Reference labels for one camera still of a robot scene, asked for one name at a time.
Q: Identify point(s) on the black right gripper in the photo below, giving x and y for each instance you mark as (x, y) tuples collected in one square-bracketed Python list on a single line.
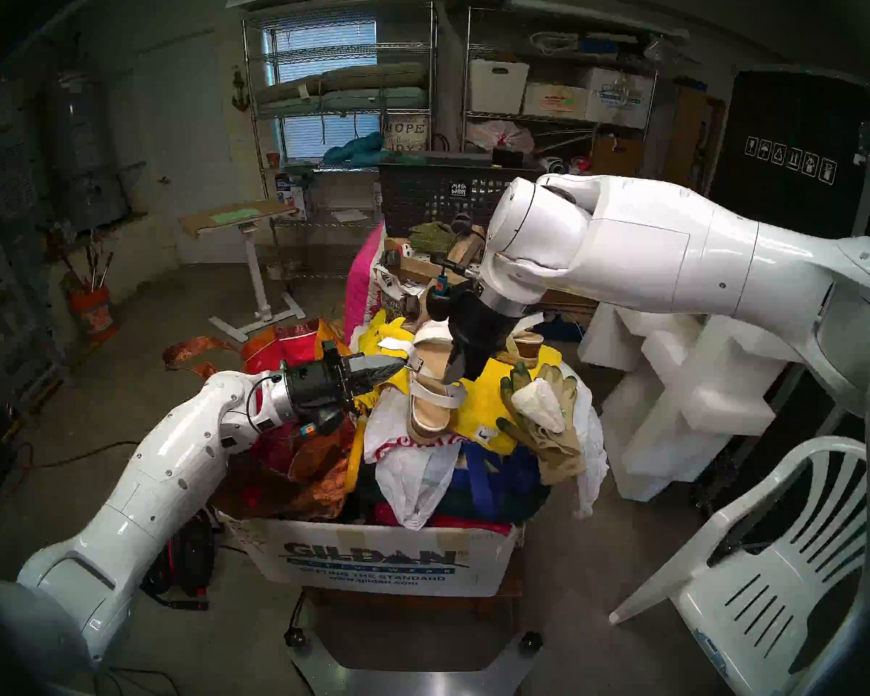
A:
[(478, 317)]

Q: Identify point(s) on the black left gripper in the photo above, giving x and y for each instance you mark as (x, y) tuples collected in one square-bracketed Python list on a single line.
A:
[(319, 390)]

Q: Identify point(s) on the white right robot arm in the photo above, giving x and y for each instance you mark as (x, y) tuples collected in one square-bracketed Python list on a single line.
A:
[(660, 252)]

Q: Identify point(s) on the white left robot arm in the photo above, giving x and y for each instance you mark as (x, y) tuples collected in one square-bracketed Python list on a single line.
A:
[(167, 477)]

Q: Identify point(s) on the yellow terry towel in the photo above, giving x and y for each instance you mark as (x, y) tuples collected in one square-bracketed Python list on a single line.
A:
[(489, 404)]

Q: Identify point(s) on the white crumpled cloth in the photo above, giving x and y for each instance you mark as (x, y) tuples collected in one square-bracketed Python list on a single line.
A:
[(540, 406)]

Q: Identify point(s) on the pink pillow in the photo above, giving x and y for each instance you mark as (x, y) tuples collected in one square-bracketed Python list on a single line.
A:
[(362, 281)]

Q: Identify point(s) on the wooden cross caster dolly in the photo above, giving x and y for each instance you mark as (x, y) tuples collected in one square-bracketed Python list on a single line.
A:
[(413, 268)]

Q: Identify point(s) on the white red-logo plastic bag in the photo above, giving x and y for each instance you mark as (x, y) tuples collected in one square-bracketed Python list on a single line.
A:
[(413, 484)]

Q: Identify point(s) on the red orange floral tote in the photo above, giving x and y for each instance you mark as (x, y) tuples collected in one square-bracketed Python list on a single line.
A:
[(312, 470)]

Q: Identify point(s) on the beige green-tipped work glove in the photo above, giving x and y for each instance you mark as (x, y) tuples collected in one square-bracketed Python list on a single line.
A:
[(551, 452)]

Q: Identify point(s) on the blue fabric bag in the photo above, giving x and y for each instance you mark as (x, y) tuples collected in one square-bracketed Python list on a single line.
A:
[(493, 484)]

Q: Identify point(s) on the green knit glove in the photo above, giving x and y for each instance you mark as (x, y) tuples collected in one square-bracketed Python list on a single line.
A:
[(431, 238)]

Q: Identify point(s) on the white overbed table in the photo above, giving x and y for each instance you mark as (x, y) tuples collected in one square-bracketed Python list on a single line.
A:
[(257, 281)]

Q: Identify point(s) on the thin white plastic sheet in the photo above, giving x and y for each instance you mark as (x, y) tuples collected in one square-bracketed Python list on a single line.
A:
[(591, 448)]

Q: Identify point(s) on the black mesh basket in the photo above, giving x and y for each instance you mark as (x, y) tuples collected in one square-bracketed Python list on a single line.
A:
[(413, 194)]

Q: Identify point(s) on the large white Gildan carton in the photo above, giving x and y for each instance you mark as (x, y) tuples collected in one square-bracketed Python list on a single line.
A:
[(377, 557)]

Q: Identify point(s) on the blue white appliance box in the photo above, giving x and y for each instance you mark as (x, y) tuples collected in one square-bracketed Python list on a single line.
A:
[(293, 194)]

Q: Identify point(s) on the teal cushion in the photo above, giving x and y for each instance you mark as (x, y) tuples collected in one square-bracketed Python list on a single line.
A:
[(355, 149)]

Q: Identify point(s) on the HOPE word sign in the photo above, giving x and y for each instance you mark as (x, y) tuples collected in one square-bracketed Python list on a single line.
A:
[(404, 133)]

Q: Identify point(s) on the green bench cushion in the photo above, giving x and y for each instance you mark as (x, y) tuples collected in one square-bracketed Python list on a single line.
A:
[(362, 100)]

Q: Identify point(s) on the labelled cardboard box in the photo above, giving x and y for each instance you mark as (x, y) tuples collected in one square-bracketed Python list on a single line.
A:
[(554, 100)]

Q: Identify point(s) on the white storage box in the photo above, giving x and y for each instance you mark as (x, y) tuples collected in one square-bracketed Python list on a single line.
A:
[(499, 85)]

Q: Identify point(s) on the white door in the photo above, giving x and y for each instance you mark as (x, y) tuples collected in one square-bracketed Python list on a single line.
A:
[(188, 158)]

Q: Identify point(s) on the orange plastic bucket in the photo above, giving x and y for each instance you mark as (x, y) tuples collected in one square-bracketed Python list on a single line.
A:
[(94, 314)]

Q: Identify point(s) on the beige bench cushion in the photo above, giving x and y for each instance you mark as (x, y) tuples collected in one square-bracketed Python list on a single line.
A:
[(362, 77)]

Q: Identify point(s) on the small white Gildan carton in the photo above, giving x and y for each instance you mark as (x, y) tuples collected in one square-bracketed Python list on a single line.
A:
[(620, 96)]

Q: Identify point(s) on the window with blinds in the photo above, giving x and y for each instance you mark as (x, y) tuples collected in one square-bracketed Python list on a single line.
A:
[(326, 38)]

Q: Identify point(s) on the aluminium step ladder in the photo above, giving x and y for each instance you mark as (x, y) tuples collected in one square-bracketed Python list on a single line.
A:
[(40, 354)]

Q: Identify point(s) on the grey water heater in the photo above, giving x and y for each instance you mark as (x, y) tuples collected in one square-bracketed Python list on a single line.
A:
[(87, 165)]

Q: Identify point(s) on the white plastic chair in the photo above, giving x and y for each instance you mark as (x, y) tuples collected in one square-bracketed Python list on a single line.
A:
[(732, 600)]

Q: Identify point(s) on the black flight case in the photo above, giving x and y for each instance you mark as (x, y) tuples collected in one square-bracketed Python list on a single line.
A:
[(790, 122)]

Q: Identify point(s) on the anchor wall ornament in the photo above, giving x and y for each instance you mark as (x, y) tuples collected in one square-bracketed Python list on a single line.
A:
[(240, 93)]

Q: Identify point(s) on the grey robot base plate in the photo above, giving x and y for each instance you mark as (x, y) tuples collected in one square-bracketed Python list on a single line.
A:
[(406, 684)]

